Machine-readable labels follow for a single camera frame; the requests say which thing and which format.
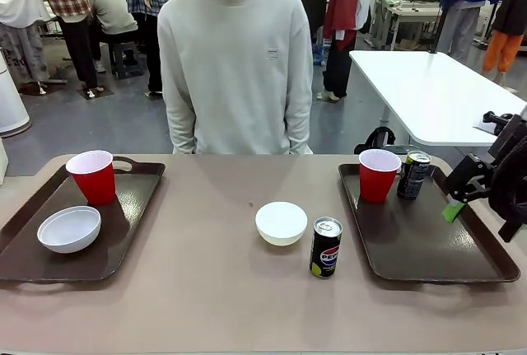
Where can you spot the grey plastic bowl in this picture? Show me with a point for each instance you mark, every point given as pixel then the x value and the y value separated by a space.
pixel 68 233

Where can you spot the white plastic bowl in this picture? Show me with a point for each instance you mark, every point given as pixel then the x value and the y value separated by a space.
pixel 281 227

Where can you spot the white cylindrical appliance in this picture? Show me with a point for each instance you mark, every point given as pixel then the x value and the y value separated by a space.
pixel 12 99

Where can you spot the bystander in orange trousers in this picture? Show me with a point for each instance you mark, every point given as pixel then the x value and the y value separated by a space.
pixel 500 50

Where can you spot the black grey-print Pepsi can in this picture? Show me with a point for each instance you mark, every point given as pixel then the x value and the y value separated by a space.
pixel 411 182

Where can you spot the brown plastic serving tray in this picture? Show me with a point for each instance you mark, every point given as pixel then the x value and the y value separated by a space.
pixel 123 239
pixel 411 244

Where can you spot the person in cream sweater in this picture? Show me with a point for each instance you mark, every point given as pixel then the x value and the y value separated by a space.
pixel 234 62

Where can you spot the bystander in red coat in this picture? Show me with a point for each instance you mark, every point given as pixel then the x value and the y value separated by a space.
pixel 341 1

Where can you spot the seated bystander in grey hoodie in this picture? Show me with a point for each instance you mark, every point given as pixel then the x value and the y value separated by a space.
pixel 111 13

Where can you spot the large white table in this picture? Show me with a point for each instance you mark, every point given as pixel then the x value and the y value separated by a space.
pixel 420 91

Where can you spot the white background workbench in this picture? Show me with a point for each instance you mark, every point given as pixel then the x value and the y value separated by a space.
pixel 411 15

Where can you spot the grey step stool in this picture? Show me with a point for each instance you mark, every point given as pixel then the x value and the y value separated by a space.
pixel 125 58

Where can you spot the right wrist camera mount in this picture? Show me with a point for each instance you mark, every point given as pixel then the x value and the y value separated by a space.
pixel 494 118

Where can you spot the black Pepsi can, round logo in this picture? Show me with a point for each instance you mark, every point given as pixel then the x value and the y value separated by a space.
pixel 325 254

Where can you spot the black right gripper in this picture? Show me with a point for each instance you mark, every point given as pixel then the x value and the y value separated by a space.
pixel 514 130

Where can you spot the person's right forearm, cream sleeve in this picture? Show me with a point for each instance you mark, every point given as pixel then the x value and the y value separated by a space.
pixel 181 124

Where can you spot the red plastic party cup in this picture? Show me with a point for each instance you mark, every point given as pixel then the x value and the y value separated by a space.
pixel 376 186
pixel 96 188

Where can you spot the person's left forearm, cream sleeve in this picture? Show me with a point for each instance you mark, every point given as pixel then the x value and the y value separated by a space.
pixel 298 124

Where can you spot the bystander in white jacket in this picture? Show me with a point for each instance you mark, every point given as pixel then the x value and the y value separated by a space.
pixel 16 1

